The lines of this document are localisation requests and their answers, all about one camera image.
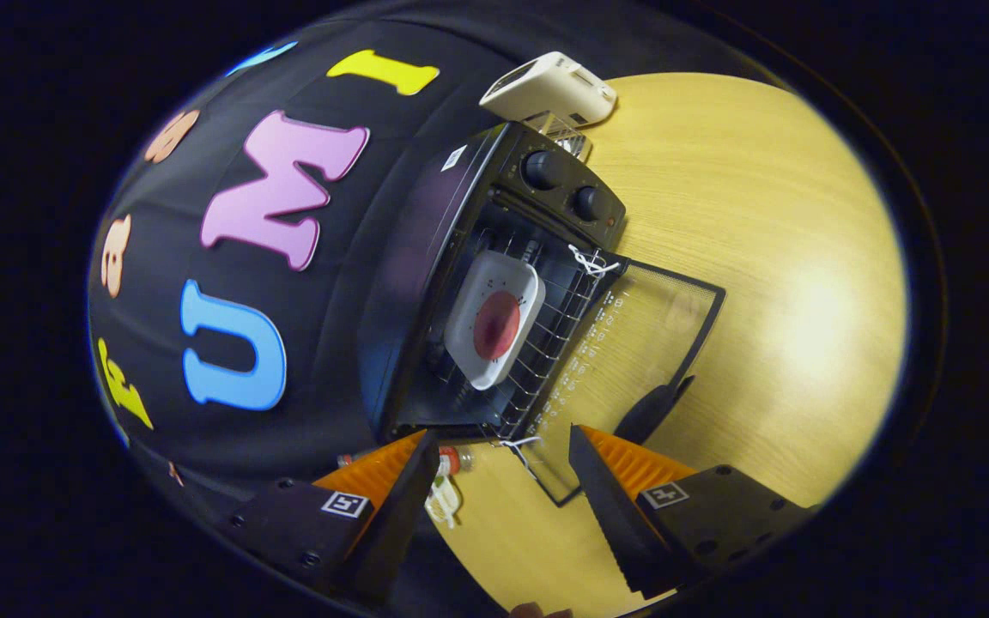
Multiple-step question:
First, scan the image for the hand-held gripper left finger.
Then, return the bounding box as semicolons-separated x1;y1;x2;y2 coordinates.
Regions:
224;429;441;602

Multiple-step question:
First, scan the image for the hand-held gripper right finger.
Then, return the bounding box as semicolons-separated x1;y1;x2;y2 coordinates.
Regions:
567;425;813;600

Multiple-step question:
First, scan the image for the round red food patty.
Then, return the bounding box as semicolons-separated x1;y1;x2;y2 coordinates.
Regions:
473;290;522;361

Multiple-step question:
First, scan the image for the white square plate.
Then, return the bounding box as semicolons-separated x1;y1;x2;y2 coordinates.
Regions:
443;251;545;391

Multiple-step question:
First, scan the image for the black toaster oven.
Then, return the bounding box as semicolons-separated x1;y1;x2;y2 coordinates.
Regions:
357;122;727;507

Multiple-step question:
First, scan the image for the white bread toaster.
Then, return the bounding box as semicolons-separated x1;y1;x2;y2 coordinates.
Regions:
479;51;618;128

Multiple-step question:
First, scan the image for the white green snack packet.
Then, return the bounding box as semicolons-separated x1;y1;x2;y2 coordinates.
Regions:
426;476;463;529

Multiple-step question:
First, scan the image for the clear plastic water bottle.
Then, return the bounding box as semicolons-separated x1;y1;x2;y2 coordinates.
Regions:
338;445;474;478

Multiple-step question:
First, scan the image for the black backdrop cloth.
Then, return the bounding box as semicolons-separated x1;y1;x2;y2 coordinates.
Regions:
87;0;761;550

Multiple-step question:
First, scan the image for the wire utensil holder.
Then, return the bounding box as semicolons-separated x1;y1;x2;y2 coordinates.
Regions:
533;112;592;162

